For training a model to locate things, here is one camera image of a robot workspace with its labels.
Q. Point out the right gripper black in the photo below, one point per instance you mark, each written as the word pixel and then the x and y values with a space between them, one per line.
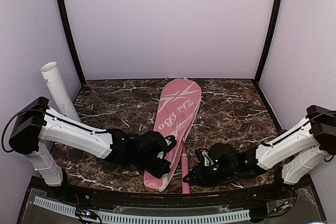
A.
pixel 200 178

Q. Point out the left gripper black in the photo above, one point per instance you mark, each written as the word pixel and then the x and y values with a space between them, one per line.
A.
pixel 164 169

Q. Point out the red badminton racket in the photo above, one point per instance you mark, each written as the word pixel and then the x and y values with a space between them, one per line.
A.
pixel 184 171

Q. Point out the pink racket bag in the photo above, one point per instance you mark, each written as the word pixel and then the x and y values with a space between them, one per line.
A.
pixel 178 106

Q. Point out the white shuttlecock tube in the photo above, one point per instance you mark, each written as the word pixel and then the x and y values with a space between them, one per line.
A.
pixel 58 91

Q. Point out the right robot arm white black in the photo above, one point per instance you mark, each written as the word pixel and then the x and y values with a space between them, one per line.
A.
pixel 311 141

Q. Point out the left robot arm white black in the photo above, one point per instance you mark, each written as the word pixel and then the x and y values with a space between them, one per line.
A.
pixel 39 122

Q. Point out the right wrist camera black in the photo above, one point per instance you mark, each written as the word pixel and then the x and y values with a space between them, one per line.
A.
pixel 202 156

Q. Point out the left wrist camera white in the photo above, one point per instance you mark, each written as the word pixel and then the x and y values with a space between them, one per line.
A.
pixel 170 142

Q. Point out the grey slotted cable duct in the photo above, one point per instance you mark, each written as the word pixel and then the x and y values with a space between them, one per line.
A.
pixel 110 217

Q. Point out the black front rail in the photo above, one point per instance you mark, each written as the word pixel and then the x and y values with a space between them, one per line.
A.
pixel 253 197

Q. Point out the black left corner post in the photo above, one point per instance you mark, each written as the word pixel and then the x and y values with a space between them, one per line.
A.
pixel 70 41

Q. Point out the black corner post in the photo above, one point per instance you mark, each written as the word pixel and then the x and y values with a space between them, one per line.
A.
pixel 70 41
pixel 268 41

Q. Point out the black right corner post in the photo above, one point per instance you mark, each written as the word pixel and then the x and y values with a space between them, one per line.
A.
pixel 268 41

